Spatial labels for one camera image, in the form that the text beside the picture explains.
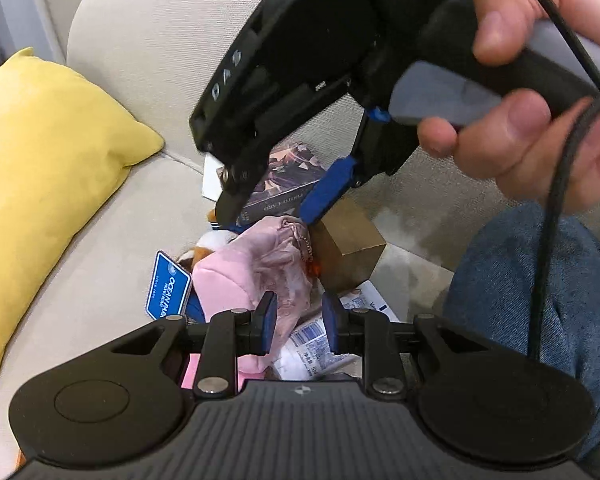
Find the white paper sheet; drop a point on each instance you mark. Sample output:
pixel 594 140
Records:
pixel 212 180

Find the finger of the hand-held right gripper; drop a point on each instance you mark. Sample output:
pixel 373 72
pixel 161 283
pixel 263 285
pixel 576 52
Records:
pixel 230 200
pixel 330 185

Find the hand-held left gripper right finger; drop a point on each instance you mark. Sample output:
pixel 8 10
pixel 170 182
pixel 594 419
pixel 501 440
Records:
pixel 330 327

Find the white printed packet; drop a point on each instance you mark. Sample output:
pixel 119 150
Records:
pixel 305 342

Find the sailor plush toy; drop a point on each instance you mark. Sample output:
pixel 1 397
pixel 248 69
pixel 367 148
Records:
pixel 207 250

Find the person's leg in blue jeans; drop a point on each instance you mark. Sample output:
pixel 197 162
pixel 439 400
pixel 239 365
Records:
pixel 505 285

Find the blue hang tag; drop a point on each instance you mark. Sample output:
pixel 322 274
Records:
pixel 167 285

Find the dark printed card box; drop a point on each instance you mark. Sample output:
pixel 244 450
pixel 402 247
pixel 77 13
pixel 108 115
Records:
pixel 290 170

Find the gold cube box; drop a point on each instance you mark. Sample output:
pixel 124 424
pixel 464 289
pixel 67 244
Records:
pixel 350 250

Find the pink satin bag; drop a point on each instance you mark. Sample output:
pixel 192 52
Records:
pixel 280 260

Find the person's right hand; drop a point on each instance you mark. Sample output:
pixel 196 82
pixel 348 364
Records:
pixel 525 155

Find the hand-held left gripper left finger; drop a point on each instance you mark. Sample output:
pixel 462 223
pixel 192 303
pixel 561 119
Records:
pixel 270 322

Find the beige sofa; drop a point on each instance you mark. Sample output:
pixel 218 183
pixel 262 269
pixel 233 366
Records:
pixel 170 35

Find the yellow pillow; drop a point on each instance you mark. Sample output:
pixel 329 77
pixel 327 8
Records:
pixel 45 185

